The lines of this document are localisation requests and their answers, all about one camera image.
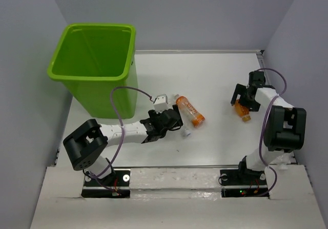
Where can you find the clear crushed bottle white cap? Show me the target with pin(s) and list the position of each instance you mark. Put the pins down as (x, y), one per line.
(185, 129)

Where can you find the orange drink bottle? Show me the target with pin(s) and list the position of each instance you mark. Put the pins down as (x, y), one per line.
(195, 118)

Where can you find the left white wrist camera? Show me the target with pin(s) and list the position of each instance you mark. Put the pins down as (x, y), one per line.
(161, 103)

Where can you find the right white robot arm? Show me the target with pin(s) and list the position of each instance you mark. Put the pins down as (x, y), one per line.
(283, 127)

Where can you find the aluminium table edge rail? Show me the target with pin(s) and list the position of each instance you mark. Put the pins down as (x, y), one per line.
(200, 52)

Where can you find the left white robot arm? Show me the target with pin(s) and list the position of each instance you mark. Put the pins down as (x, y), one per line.
(85, 145)

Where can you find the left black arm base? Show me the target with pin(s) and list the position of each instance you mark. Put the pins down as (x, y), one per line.
(115, 186)

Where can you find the green plastic bin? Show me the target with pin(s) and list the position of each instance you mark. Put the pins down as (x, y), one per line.
(96, 63)

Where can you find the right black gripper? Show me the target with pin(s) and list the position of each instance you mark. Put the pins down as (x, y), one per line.
(239, 89)

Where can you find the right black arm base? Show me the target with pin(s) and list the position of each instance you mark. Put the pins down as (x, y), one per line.
(234, 186)

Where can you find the small orange bottle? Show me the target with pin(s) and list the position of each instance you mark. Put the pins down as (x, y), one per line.
(242, 111)

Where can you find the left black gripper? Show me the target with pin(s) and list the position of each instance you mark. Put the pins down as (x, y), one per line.
(152, 114)

